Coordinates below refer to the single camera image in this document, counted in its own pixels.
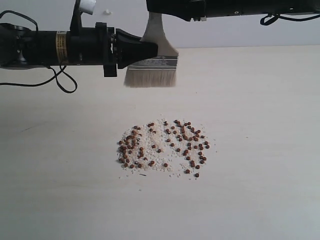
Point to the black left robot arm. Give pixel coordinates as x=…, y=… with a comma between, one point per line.
x=112, y=48

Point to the brown beads and crumbs pile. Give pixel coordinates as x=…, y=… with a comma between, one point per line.
x=175, y=147

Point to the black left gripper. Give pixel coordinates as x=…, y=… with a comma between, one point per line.
x=92, y=46

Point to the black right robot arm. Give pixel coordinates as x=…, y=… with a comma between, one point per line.
x=229, y=8

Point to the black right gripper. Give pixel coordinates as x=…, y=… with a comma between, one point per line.
x=186, y=10

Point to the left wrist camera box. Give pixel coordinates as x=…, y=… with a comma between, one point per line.
x=80, y=7

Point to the small white wall fixture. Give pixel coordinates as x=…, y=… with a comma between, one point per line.
x=107, y=12

